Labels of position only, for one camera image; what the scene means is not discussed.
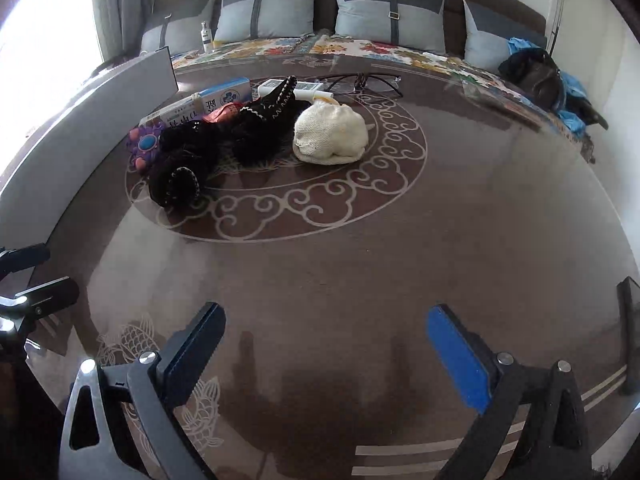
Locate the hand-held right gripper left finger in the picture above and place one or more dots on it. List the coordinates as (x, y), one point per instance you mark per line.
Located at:
(192, 355)

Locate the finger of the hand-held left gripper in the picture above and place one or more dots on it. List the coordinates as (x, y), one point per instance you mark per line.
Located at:
(25, 257)
(50, 292)

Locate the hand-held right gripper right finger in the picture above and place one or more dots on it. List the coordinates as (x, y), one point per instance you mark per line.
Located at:
(457, 360)

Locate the purple flower toy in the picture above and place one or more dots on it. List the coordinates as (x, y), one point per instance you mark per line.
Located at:
(145, 144)

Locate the white printed medicine box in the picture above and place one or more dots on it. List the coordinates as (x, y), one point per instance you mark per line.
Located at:
(172, 114)

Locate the black knit scarf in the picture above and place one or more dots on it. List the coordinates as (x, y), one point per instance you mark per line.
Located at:
(260, 130)

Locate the red pouch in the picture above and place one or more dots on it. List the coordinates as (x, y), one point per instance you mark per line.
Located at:
(220, 112)

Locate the blue and white medicine box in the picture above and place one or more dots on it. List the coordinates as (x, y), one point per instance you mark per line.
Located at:
(227, 94)

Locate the white knit hat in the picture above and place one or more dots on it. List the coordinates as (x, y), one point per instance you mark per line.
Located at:
(330, 132)

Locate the brown patterned glass desktop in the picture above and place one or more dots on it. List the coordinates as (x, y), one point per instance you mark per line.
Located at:
(375, 260)

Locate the black flat panel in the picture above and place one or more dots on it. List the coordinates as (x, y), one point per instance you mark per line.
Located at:
(628, 330)

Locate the grey curtain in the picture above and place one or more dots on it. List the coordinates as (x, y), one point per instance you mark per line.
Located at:
(120, 0)

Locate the white spray bottle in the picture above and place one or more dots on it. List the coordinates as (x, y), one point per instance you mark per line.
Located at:
(206, 40)

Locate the white flat bottle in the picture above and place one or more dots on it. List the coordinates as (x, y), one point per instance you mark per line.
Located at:
(312, 94)

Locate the black bag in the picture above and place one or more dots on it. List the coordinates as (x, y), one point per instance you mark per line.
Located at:
(532, 77)

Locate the black eyeglasses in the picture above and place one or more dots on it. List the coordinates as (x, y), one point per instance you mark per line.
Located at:
(360, 80)

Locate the floral sofa cloth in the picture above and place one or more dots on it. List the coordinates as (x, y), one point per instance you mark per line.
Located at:
(390, 52)

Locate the blue cloth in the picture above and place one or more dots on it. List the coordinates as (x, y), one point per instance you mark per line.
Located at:
(522, 45)

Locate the thin metal pole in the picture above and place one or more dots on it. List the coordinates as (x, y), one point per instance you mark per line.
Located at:
(556, 5)

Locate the brown sofa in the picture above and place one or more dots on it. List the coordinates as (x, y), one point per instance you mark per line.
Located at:
(326, 5)

